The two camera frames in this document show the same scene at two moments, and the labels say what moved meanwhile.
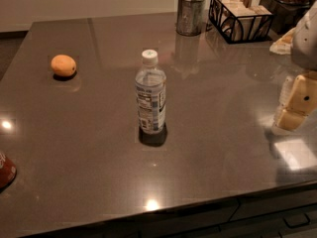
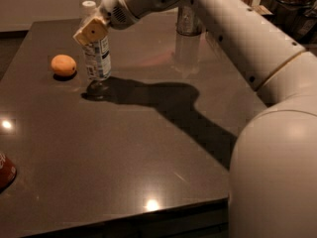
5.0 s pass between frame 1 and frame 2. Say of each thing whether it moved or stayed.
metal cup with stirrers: stayed
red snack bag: stayed
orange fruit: stayed
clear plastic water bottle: moved
